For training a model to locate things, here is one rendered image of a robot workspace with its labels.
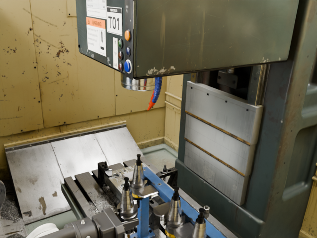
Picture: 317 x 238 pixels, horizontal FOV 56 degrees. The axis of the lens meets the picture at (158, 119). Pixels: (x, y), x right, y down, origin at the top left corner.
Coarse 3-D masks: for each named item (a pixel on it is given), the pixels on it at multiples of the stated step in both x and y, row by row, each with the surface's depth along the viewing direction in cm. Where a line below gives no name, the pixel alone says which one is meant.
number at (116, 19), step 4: (112, 16) 83; (116, 16) 81; (120, 16) 79; (112, 20) 83; (116, 20) 81; (120, 20) 79; (112, 24) 84; (116, 24) 82; (120, 24) 80; (112, 28) 84; (116, 28) 82; (120, 28) 80; (120, 32) 80
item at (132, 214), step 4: (136, 204) 93; (136, 208) 91; (120, 212) 89; (124, 212) 89; (128, 212) 89; (132, 212) 89; (136, 212) 92; (124, 216) 90; (128, 216) 90; (132, 216) 90
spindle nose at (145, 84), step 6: (126, 78) 111; (150, 78) 111; (126, 84) 112; (132, 84) 111; (138, 84) 110; (144, 84) 111; (150, 84) 112; (138, 90) 112; (144, 90) 112; (150, 90) 113
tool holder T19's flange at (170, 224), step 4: (164, 216) 89; (184, 216) 89; (164, 220) 88; (168, 220) 87; (184, 220) 88; (164, 224) 88; (168, 224) 86; (172, 224) 86; (176, 224) 86; (180, 224) 86; (168, 228) 87; (172, 228) 87
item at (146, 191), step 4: (140, 188) 103; (144, 188) 103; (148, 188) 103; (152, 188) 103; (136, 192) 101; (140, 192) 101; (144, 192) 101; (148, 192) 101; (152, 192) 101; (156, 192) 101; (140, 196) 99; (144, 196) 99; (148, 196) 99
